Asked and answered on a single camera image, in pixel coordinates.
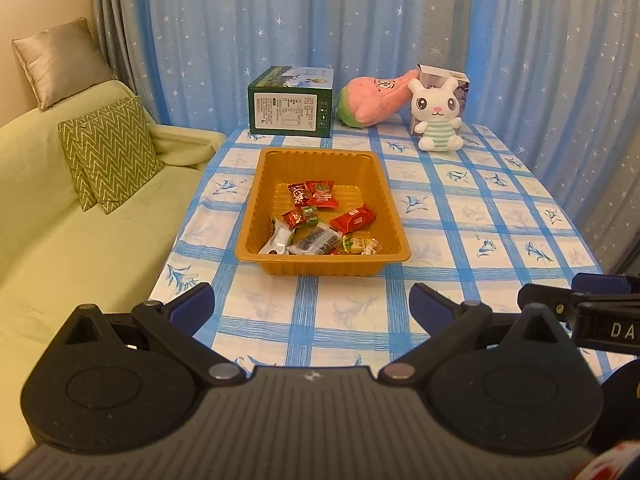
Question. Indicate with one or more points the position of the blue star curtain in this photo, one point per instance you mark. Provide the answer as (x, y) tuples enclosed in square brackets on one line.
[(300, 10), (550, 85)]

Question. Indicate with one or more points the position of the yellow green candy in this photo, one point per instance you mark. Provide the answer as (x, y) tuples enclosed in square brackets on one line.
[(354, 245)]

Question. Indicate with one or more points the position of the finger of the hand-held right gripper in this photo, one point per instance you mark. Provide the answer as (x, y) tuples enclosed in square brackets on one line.
[(605, 284), (545, 300)]

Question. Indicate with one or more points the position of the large red gold candy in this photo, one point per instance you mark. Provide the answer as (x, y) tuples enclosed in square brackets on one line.
[(321, 193)]

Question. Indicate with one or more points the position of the small red candy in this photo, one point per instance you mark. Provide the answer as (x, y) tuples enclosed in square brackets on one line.
[(294, 217)]

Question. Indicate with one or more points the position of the person's red patterned clothing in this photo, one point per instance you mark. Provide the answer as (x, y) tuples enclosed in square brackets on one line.
[(615, 465)]

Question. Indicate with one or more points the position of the green zigzag pillow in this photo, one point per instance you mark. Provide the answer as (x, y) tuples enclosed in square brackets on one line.
[(110, 155)]

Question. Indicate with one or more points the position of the pink plush toy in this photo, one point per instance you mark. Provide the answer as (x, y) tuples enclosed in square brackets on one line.
[(375, 100)]

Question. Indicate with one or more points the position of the large red white-print candy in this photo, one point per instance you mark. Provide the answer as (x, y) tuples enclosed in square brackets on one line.
[(352, 219)]

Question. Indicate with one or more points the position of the clear grey snack packet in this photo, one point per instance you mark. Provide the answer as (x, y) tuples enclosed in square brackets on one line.
[(315, 240)]

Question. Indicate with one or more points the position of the blue checked tablecloth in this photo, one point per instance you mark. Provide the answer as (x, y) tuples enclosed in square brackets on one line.
[(450, 240)]

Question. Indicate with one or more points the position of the shiny dark red candy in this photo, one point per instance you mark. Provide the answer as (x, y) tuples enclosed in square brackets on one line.
[(299, 195)]

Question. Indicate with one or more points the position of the tan candy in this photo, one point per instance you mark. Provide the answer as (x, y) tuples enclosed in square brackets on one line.
[(372, 246)]

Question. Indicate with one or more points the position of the light green sofa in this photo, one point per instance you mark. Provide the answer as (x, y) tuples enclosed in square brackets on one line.
[(75, 260)]

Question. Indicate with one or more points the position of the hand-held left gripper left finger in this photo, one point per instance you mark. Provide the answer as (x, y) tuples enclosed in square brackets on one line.
[(192, 307)]

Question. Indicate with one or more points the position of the gold plastic tray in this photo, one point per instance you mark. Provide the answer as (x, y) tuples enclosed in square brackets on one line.
[(280, 170)]

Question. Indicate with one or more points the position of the dark box behind bunny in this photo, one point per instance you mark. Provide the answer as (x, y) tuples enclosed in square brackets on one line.
[(440, 72)]

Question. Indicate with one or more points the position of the green cardboard box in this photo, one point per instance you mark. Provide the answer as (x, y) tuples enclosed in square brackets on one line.
[(290, 110)]

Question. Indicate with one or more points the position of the beige satin pillow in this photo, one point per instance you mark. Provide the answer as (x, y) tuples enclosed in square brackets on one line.
[(60, 65)]

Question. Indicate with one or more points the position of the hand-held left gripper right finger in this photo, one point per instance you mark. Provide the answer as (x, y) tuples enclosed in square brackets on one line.
[(430, 306)]

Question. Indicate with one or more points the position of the white bunny plush toy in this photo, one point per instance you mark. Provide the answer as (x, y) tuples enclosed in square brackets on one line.
[(437, 105)]

